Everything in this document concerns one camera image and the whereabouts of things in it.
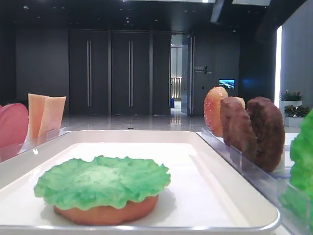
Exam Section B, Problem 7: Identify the green lettuce leaf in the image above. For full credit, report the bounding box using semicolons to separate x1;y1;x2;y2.
34;155;171;211

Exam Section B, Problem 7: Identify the left brown meat patty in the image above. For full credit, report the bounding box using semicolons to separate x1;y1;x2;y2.
220;96;257;162

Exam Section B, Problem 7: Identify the brown meat patty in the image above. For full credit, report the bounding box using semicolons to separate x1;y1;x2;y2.
220;96;257;162
247;96;285;173

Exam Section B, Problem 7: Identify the round bread slice on tray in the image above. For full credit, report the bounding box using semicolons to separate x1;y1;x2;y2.
53;195;158;226

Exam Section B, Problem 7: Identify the right cheese slice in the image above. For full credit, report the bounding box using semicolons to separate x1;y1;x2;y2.
37;96;66;145

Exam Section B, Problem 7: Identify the cheese slice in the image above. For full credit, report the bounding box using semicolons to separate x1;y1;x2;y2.
28;94;47;140
37;96;66;145

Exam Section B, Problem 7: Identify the right brown meat patty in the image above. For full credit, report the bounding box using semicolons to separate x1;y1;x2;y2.
247;96;285;173

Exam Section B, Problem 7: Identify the left cheese slice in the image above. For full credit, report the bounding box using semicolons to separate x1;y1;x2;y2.
28;94;47;140

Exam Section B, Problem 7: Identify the rear tomato slice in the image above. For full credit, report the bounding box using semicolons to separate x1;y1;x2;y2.
0;105;7;115

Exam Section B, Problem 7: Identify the green lettuce in rack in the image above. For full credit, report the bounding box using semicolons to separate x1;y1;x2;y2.
280;112;313;235

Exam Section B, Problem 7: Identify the sesame bun top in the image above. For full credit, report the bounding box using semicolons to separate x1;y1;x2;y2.
203;87;228;137

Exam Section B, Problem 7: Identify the white rectangular tray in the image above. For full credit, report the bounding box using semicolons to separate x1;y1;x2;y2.
0;130;281;235

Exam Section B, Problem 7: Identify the clear left acrylic rack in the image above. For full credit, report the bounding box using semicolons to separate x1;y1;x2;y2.
0;127;67;163

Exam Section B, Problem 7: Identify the clear acrylic rack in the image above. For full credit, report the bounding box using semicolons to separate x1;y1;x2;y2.
0;127;67;163
200;128;313;235

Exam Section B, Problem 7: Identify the lower potted plant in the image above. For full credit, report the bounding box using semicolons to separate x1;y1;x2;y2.
284;105;310;118

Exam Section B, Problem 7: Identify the potted plant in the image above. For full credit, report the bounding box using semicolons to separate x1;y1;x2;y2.
284;105;310;118
280;90;303;101

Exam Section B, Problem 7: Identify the upper potted plant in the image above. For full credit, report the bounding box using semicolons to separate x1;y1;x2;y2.
280;90;303;101

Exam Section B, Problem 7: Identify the clear right acrylic rack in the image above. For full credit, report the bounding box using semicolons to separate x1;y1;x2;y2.
200;128;313;235

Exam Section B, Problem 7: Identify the middle door handle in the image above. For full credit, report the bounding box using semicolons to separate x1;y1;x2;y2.
128;40;133;108

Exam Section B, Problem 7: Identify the door handle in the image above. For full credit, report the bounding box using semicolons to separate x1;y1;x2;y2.
128;40;133;108
87;40;92;107

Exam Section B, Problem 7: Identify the small wall screen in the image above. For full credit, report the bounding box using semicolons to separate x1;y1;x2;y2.
219;79;235;90

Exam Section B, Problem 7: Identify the left door handle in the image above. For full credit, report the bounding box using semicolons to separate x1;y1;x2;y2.
87;40;92;107

